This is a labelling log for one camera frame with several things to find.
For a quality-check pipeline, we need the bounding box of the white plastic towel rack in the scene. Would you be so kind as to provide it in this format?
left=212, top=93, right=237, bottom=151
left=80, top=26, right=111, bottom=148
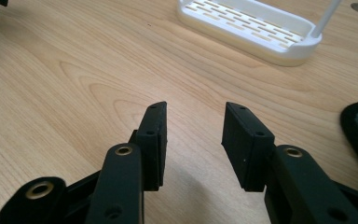
left=176, top=0, right=344, bottom=67

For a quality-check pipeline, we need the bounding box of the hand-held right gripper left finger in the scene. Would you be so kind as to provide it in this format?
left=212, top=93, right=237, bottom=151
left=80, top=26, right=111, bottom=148
left=129, top=101, right=169, bottom=192

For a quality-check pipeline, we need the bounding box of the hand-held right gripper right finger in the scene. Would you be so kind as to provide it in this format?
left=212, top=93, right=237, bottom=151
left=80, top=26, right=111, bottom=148
left=220, top=101, right=276, bottom=193

